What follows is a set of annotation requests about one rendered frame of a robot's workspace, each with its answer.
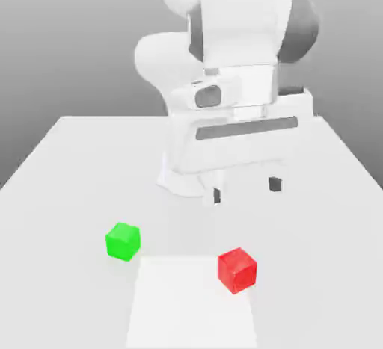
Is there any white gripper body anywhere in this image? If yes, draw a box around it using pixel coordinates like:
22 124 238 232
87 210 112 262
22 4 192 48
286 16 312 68
178 87 315 175

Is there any small red cube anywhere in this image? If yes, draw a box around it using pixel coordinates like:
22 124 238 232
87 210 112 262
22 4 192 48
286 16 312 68
217 247 258 295

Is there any small green cube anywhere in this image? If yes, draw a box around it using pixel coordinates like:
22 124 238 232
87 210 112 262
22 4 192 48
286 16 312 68
105 222 141 262

